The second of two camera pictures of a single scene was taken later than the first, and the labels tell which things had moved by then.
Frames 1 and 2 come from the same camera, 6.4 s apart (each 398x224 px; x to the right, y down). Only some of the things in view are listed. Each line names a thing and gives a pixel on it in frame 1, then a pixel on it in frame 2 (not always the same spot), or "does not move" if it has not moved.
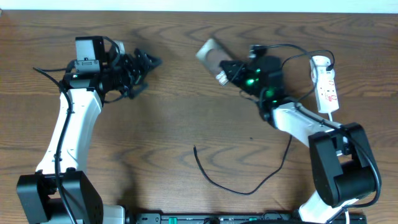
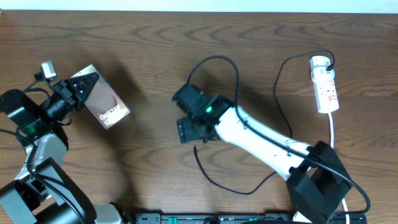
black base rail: x=236 y=218 does not move
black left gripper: x=131 y=73 → x=66 y=90
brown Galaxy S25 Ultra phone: x=210 y=55 → x=104 y=99
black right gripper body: x=246 y=80 → x=187 y=127
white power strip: x=324 y=84 does not move
